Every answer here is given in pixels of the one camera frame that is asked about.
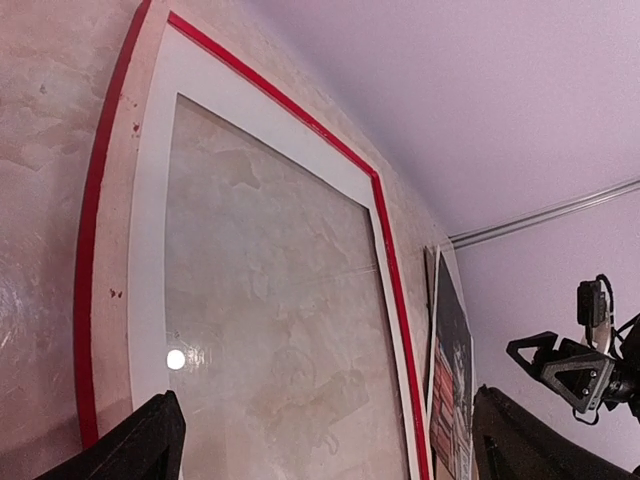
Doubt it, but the cat photo print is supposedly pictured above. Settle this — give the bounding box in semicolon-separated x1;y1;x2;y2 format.
424;249;474;479

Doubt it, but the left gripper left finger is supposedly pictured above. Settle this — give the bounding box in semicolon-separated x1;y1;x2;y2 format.
40;390;186;480

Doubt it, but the right aluminium corner post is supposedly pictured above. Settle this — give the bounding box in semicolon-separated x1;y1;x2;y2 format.
450;177;639;250

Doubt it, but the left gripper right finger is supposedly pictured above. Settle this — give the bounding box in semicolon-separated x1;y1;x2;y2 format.
472;385;639;480

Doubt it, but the white mat board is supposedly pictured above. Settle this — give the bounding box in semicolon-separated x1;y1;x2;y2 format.
127;13;423;479

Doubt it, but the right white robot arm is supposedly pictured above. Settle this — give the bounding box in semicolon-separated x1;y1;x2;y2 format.
506;317;639;422

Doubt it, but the brown backing board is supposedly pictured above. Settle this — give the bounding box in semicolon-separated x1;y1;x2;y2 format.
423;246;439;479

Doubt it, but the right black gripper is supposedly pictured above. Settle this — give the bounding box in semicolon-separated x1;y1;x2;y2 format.
506;331;616;414

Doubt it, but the red wooden picture frame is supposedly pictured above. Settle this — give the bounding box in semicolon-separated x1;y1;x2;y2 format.
73;1;429;479

